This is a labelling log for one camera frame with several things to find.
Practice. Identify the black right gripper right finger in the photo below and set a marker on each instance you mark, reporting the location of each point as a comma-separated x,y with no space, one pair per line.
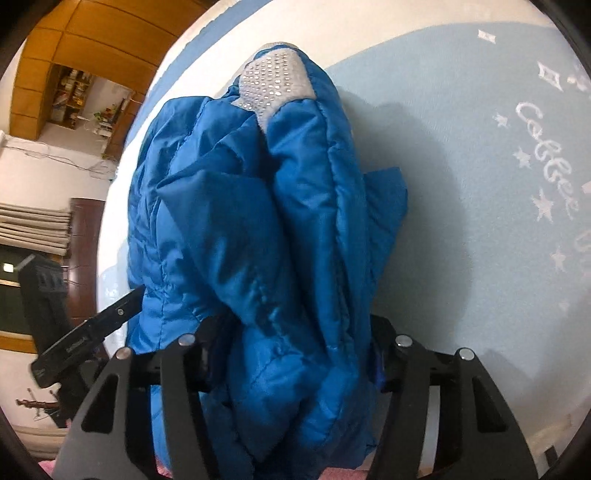
478,436

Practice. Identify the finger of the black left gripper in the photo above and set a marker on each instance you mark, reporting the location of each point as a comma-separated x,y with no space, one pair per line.
72,349

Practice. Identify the blue puffer jacket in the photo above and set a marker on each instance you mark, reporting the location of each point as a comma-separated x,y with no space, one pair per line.
253,205

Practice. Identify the dark brown headboard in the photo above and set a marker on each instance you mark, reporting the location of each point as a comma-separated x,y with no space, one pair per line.
81,258

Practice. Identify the beige roman blind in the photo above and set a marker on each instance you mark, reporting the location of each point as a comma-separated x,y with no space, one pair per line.
40,230

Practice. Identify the wooden desk with shelves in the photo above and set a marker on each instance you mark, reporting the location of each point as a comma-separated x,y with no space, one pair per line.
89,114

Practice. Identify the wooden wardrobe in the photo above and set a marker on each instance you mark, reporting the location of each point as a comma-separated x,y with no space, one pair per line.
120,41

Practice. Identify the blue and white bedsheet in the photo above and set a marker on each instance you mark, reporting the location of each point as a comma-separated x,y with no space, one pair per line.
485,107

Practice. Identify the window with wooden frame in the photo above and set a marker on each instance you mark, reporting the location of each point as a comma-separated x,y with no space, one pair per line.
12,314

